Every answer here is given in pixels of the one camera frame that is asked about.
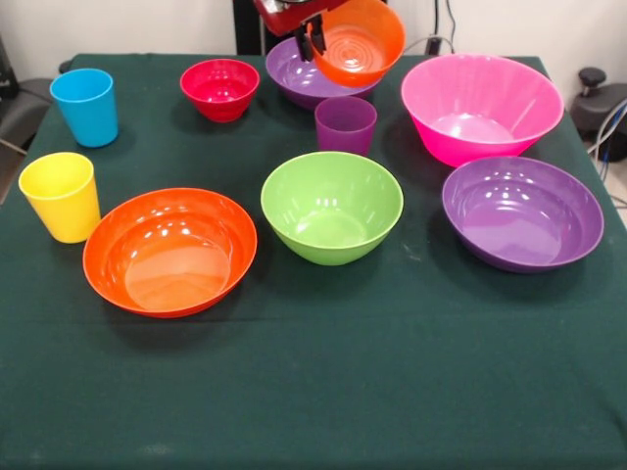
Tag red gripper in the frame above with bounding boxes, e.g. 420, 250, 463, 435
253, 0, 352, 63

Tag purple bowl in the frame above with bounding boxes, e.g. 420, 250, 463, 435
441, 155, 605, 274
265, 36, 383, 112

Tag small orange bowl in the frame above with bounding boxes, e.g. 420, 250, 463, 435
311, 0, 408, 89

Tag purple plastic cup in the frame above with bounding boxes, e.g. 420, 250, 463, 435
313, 96, 379, 155

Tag small red bowl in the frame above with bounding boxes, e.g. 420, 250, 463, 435
179, 58, 261, 123

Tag large pink bowl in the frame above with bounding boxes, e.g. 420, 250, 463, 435
400, 53, 565, 168

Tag green bowl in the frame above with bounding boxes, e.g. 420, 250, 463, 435
260, 151, 406, 267

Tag blue plastic cup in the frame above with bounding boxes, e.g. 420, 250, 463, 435
49, 68, 121, 149

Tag large orange bowl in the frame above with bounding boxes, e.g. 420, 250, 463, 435
81, 187, 259, 320

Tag black equipment with knob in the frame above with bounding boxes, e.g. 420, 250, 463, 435
570, 67, 627, 163

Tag black chair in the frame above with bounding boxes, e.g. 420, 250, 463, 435
0, 33, 53, 156

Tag yellow plastic cup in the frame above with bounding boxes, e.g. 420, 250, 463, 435
18, 152, 102, 245

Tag dark green table cloth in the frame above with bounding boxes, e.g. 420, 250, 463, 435
0, 52, 627, 470

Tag grey cable with plug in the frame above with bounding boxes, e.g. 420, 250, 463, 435
404, 33, 458, 58

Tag black hanging cable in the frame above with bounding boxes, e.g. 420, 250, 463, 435
443, 0, 459, 55

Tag grey and blue cables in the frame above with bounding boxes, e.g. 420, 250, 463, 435
585, 97, 627, 163

